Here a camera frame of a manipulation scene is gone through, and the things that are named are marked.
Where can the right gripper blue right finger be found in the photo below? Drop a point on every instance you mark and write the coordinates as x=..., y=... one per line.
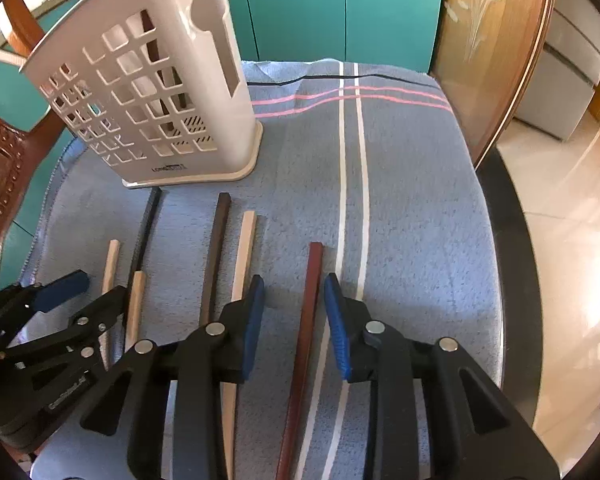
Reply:
x=337, y=311

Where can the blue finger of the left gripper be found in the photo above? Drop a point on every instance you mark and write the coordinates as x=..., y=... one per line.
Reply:
x=54, y=294
x=100, y=315

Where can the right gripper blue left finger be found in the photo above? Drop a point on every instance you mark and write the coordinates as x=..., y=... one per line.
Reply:
x=252, y=311

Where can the pale wooden chopstick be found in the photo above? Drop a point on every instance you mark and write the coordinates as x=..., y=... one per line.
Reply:
x=132, y=331

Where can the light wooden chopstick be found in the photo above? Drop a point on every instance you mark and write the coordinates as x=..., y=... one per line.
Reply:
x=108, y=284

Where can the black chopstick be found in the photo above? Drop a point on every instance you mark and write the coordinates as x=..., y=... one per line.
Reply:
x=145, y=230

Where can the dark brown chopstick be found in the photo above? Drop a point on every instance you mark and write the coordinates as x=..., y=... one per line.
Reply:
x=211, y=271

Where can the reddish brown chopstick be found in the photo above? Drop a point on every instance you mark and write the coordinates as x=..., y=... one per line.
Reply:
x=301, y=361

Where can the white plastic utensil basket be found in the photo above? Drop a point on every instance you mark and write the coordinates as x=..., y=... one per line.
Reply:
x=154, y=88

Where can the blue striped cloth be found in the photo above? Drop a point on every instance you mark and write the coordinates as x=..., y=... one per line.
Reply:
x=368, y=160

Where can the brown wooden chair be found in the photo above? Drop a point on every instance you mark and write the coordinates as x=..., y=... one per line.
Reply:
x=31, y=142

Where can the glass sliding door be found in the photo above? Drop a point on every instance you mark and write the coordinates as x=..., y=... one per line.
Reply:
x=484, y=57

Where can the silver refrigerator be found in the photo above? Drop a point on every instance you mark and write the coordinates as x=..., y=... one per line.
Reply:
x=567, y=71

